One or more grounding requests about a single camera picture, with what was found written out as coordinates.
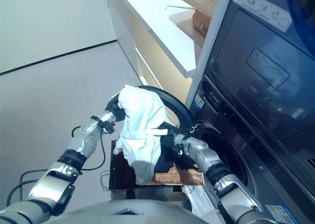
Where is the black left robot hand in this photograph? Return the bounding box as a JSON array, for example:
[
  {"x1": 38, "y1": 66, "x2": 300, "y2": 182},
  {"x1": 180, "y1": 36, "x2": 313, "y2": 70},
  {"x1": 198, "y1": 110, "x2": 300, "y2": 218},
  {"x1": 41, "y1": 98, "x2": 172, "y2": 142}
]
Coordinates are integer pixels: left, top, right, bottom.
[{"x1": 104, "y1": 93, "x2": 126, "y2": 123}]

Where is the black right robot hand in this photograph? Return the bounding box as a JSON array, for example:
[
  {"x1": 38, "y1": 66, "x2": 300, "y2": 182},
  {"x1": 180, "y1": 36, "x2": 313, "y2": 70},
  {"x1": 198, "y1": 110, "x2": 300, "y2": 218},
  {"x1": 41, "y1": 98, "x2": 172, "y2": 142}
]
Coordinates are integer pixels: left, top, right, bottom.
[{"x1": 147, "y1": 122, "x2": 183, "y2": 147}]

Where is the light grey white garment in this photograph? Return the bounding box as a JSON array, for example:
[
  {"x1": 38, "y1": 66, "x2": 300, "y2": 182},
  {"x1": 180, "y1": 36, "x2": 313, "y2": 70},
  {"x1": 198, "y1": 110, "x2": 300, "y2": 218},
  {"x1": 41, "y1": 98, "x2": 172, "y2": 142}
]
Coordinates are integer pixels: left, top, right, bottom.
[{"x1": 113, "y1": 84, "x2": 168, "y2": 185}]

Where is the round glass washing machine door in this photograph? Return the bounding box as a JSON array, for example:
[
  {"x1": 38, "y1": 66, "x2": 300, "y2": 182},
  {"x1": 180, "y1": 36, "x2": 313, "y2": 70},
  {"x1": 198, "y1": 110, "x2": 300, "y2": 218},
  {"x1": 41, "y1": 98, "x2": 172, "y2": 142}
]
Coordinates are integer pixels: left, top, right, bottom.
[{"x1": 134, "y1": 85, "x2": 194, "y2": 133}]

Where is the small blue white sticker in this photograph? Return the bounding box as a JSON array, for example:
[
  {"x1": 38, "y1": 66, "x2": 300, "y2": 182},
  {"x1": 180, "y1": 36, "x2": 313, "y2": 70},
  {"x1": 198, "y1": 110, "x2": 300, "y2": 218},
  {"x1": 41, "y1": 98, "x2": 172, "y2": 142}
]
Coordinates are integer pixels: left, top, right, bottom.
[{"x1": 194, "y1": 95, "x2": 205, "y2": 109}]

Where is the light wicker laundry basket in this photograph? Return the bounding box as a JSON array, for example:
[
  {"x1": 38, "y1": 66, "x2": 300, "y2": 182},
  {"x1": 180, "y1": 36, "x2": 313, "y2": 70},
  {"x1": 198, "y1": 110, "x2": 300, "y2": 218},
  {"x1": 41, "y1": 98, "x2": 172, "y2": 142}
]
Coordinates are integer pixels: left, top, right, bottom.
[{"x1": 135, "y1": 157, "x2": 205, "y2": 187}]

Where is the glossy dark brown stool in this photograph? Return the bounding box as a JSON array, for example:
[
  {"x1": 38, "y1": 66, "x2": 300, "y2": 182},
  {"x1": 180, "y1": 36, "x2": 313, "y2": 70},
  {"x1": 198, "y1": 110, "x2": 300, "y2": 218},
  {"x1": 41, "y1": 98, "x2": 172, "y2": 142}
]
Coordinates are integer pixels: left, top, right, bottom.
[{"x1": 109, "y1": 139, "x2": 138, "y2": 191}]

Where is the silver right robot leg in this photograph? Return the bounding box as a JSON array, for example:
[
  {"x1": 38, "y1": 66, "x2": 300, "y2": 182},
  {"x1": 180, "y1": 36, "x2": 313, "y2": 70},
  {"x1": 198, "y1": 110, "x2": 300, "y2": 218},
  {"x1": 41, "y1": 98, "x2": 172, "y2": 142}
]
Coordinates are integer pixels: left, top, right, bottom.
[{"x1": 167, "y1": 192, "x2": 192, "y2": 211}]

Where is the grey robot torso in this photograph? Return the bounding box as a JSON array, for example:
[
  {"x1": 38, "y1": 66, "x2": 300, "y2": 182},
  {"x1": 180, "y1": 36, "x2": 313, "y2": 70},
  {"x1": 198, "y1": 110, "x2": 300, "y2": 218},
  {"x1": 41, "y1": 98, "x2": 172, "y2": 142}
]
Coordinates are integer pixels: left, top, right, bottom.
[{"x1": 56, "y1": 199, "x2": 222, "y2": 224}]

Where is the white counter cabinet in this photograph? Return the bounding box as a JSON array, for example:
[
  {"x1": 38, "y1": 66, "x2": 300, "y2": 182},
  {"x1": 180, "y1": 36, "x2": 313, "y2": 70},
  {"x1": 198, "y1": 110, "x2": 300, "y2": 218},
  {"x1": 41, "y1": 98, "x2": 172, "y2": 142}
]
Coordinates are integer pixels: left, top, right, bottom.
[{"x1": 103, "y1": 0, "x2": 210, "y2": 104}]

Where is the woven brown placemat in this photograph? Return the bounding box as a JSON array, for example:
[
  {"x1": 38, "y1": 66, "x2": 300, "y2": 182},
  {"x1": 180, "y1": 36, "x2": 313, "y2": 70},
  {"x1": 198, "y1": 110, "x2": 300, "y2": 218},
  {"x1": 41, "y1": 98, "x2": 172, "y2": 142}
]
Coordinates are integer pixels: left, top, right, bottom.
[{"x1": 176, "y1": 18, "x2": 205, "y2": 46}]

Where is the dark brown wicker basket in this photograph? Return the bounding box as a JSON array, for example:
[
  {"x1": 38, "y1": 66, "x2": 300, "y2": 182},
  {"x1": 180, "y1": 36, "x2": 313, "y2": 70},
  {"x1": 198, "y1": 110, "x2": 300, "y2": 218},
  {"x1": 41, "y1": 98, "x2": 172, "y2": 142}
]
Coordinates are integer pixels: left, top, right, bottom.
[{"x1": 191, "y1": 8, "x2": 213, "y2": 37}]

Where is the blue energy label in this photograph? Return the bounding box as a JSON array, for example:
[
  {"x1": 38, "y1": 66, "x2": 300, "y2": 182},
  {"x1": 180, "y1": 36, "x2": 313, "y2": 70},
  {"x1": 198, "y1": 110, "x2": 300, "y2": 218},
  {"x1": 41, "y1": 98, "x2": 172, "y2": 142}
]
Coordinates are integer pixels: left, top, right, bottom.
[{"x1": 265, "y1": 204, "x2": 288, "y2": 221}]

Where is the white dryer instruction label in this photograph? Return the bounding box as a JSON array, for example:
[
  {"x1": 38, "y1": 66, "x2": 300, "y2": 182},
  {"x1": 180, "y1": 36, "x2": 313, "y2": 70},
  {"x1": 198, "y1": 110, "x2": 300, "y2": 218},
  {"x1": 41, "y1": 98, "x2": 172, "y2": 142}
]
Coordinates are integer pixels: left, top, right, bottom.
[{"x1": 233, "y1": 0, "x2": 293, "y2": 32}]

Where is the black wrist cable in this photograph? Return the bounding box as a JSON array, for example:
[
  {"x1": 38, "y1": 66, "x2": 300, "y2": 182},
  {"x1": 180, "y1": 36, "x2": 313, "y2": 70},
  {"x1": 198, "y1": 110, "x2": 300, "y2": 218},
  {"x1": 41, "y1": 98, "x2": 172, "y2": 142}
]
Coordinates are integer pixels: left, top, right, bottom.
[{"x1": 71, "y1": 125, "x2": 106, "y2": 172}]

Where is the black upper arm cable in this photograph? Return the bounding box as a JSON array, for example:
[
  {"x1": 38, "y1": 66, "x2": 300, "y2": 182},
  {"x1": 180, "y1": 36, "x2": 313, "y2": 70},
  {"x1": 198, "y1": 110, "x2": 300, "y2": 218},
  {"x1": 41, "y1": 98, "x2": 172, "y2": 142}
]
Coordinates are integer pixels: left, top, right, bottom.
[{"x1": 6, "y1": 168, "x2": 47, "y2": 207}]

